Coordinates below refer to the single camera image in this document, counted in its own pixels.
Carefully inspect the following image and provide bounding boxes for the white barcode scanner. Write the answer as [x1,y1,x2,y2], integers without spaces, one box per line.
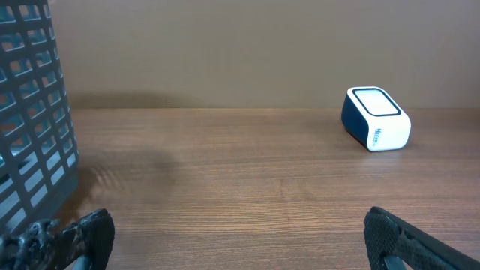
[340,86,412,152]

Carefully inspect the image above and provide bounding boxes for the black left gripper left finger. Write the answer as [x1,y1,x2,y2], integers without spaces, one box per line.
[1,208,115,269]

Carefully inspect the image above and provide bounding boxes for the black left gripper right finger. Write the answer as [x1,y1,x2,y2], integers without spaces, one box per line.
[364,206,479,270]

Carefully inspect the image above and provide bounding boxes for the black plastic mesh basket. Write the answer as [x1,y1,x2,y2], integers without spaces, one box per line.
[1,0,79,233]

